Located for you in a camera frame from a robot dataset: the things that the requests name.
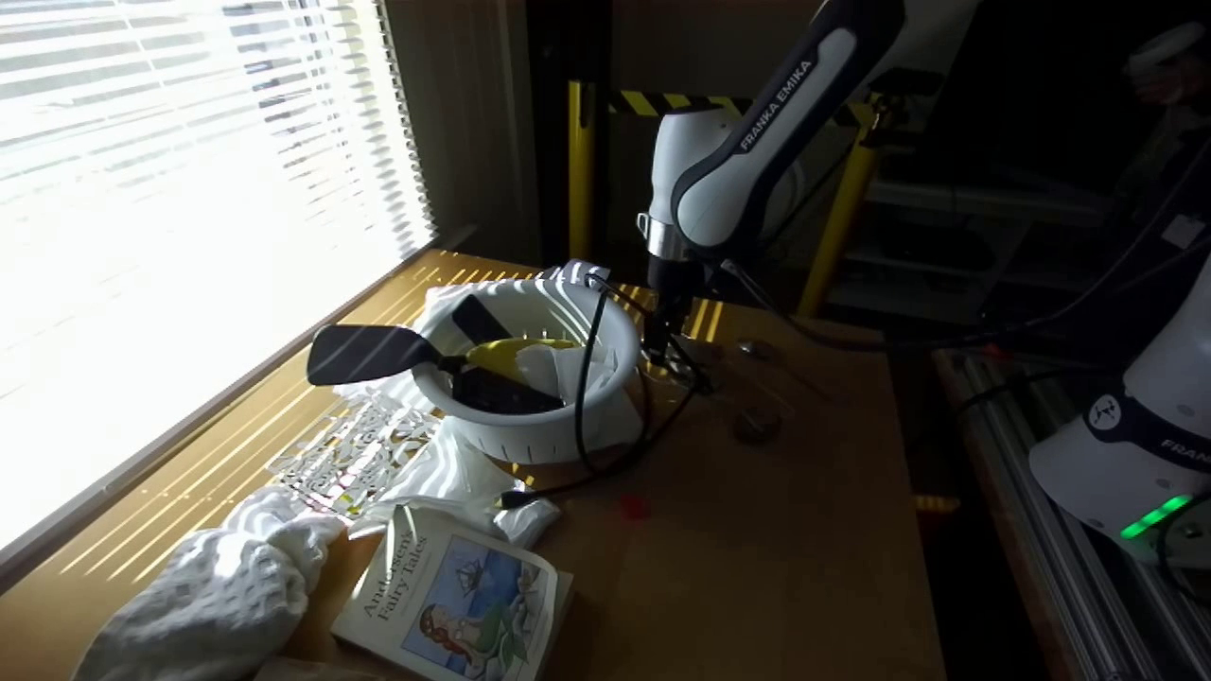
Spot white textured towel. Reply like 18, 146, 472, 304
71, 486, 352, 681

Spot black spatula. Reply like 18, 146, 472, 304
302, 323, 471, 390

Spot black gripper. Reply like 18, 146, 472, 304
644, 254, 704, 332

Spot yellow black striped bar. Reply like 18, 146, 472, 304
602, 85, 697, 127

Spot grey metal shelf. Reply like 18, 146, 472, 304
866, 174, 1148, 332

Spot white folded cloth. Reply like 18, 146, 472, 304
374, 421, 565, 550

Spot white crumpled cloth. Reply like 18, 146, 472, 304
502, 257, 639, 409

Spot illustrated book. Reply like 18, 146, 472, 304
328, 498, 574, 681

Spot yellow barrier post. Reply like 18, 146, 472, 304
565, 77, 598, 262
796, 119, 886, 319

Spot black remote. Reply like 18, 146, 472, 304
452, 362, 567, 416

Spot silver spoon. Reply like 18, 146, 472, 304
733, 332, 792, 371

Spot white colander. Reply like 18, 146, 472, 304
413, 267, 644, 469

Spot yellow soft item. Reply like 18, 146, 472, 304
457, 328, 559, 381

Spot clear plastic bag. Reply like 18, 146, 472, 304
260, 381, 446, 527

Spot window blinds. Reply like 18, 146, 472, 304
0, 0, 438, 561

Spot black flat rectangular item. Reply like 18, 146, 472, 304
446, 295, 514, 346

